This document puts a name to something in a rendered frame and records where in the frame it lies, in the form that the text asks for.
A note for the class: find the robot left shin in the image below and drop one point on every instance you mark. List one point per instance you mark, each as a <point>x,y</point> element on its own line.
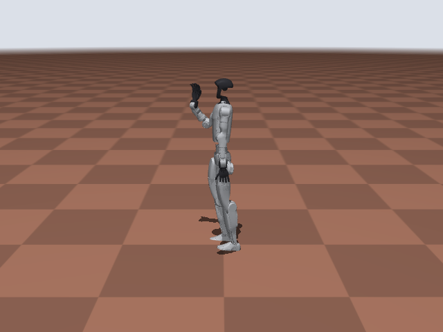
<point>230,220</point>

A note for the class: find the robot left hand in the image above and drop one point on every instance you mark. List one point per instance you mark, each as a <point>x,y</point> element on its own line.
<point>223,173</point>

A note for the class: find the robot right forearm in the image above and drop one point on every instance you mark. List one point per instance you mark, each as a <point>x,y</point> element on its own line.
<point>197,112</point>

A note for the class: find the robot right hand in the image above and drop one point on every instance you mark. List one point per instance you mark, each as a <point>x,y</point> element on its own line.
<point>196,93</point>

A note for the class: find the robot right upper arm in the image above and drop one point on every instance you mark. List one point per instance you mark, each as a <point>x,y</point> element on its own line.
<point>207,123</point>

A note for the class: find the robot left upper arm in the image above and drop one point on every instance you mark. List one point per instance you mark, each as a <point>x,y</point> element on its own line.
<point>224,115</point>

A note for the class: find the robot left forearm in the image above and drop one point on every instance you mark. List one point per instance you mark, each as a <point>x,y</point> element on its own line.
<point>222,149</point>

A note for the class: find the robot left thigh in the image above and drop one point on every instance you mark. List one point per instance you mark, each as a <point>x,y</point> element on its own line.
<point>223,188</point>

